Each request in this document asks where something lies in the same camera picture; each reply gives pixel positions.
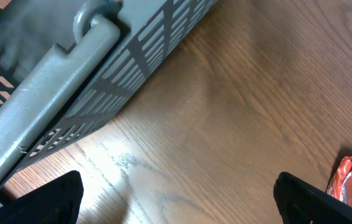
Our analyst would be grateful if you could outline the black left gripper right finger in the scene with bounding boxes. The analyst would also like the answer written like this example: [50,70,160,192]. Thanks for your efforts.
[274,172,352,224]

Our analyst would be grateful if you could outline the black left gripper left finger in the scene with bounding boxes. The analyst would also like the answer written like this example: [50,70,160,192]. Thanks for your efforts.
[0,170,83,224]

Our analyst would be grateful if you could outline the orange snack bar wrapper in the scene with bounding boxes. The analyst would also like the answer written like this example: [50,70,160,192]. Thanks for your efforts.
[326,156,352,207]

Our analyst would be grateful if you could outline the grey plastic mesh basket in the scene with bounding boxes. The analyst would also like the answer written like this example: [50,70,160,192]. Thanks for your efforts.
[0,0,219,215]

